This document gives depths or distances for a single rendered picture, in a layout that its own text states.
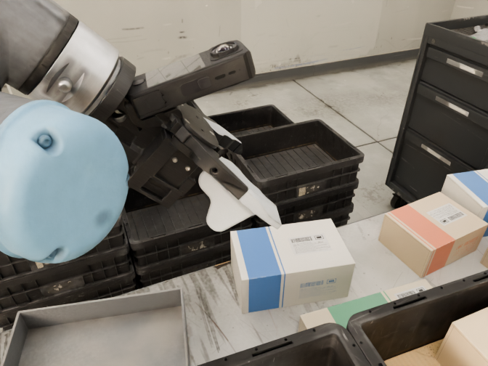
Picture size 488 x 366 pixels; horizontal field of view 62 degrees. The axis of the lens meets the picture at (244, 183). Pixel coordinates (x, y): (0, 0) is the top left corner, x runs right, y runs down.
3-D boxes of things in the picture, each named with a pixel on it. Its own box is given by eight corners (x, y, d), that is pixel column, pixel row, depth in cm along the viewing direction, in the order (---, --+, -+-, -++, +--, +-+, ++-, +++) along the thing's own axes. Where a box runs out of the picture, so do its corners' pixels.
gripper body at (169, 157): (165, 173, 46) (69, 112, 40) (215, 118, 44) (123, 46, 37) (174, 213, 40) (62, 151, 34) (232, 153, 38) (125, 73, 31)
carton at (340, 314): (313, 369, 63) (316, 348, 60) (296, 337, 68) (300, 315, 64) (438, 327, 69) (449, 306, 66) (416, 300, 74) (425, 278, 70)
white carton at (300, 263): (242, 314, 72) (241, 280, 66) (231, 263, 81) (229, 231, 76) (348, 296, 75) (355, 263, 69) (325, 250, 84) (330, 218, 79)
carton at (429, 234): (430, 217, 93) (439, 191, 88) (476, 250, 84) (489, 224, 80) (377, 240, 87) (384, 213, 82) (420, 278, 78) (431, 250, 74)
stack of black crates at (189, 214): (147, 318, 136) (130, 245, 116) (131, 257, 158) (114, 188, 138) (255, 282, 148) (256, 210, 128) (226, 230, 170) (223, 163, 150)
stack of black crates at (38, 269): (15, 364, 122) (-48, 261, 96) (18, 290, 145) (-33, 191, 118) (146, 319, 135) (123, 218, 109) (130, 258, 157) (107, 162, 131)
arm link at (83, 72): (81, 11, 35) (75, 35, 29) (126, 46, 38) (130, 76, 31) (33, 75, 37) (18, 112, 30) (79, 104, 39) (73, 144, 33)
